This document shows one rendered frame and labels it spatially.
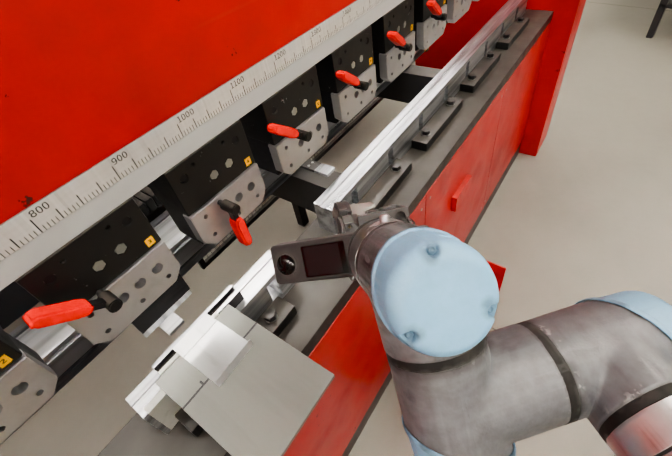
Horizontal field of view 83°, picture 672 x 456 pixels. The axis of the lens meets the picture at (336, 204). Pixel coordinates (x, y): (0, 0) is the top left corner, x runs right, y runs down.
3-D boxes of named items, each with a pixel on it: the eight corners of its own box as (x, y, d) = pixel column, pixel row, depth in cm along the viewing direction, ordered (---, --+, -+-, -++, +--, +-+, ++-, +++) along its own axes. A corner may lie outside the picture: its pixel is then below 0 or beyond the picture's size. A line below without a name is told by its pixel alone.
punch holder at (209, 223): (209, 251, 63) (165, 175, 52) (178, 232, 68) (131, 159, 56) (268, 195, 71) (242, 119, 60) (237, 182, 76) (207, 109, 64)
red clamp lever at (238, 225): (249, 249, 65) (230, 209, 59) (232, 240, 67) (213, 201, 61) (256, 242, 66) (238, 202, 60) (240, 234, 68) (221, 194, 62)
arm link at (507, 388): (589, 474, 26) (555, 325, 25) (438, 530, 25) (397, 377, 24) (522, 408, 34) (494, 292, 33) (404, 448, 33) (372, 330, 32)
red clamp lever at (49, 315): (32, 320, 40) (124, 298, 48) (16, 302, 42) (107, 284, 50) (30, 335, 40) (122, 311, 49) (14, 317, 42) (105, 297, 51)
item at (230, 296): (167, 381, 70) (160, 374, 68) (158, 372, 71) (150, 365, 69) (244, 298, 80) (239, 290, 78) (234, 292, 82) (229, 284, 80)
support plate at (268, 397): (263, 486, 55) (261, 484, 54) (157, 384, 67) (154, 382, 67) (335, 376, 64) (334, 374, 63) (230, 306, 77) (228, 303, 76)
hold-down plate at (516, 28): (507, 50, 165) (509, 43, 163) (495, 48, 168) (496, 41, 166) (528, 24, 181) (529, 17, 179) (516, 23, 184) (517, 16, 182)
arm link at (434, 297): (405, 392, 23) (368, 256, 22) (368, 325, 34) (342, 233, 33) (524, 352, 24) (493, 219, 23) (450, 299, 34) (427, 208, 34)
